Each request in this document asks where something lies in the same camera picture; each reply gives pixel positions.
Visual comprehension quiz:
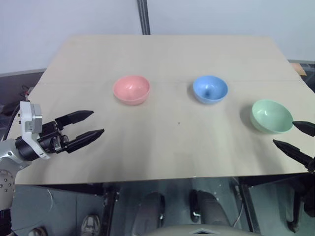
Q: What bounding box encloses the green plastic bowl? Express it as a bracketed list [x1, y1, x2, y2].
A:
[250, 98, 294, 135]

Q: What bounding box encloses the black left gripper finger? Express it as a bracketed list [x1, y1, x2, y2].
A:
[54, 110, 95, 131]
[64, 128, 105, 154]

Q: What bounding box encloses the grey sneaker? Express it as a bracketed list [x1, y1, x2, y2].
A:
[81, 214, 100, 236]

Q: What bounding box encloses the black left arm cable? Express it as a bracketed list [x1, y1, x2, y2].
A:
[0, 104, 22, 143]

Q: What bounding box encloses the thin white cable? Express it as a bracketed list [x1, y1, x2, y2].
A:
[46, 188, 54, 215]

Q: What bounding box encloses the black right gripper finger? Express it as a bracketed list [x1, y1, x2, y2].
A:
[272, 139, 315, 173]
[292, 120, 315, 137]

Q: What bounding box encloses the red and black wire bundle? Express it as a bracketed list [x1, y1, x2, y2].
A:
[21, 84, 34, 99]

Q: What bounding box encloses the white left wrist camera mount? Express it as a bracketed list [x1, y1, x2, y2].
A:
[19, 101, 51, 161]

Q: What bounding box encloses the black table leg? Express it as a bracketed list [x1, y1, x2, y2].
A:
[102, 183, 120, 236]
[239, 183, 262, 233]

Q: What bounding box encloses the black stand frame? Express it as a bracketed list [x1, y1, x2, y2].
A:
[286, 176, 315, 234]

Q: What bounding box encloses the dark rounded robot foot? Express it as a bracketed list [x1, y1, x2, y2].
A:
[189, 189, 231, 226]
[133, 191, 166, 236]

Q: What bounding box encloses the grey aluminium profile post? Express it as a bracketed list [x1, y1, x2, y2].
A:
[136, 0, 151, 35]

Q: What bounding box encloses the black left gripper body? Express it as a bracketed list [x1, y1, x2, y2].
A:
[36, 120, 71, 155]

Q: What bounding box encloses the grey robot torso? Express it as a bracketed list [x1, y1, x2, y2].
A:
[144, 223, 254, 236]

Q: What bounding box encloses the brown cardboard box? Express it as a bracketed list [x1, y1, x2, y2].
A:
[292, 62, 309, 77]

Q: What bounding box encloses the pink-red plastic bowl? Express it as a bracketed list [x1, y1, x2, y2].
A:
[113, 75, 151, 107]

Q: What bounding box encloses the brown shoe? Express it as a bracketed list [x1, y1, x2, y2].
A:
[28, 226, 49, 236]

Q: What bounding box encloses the blue plastic bowl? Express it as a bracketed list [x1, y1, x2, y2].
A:
[192, 74, 229, 106]

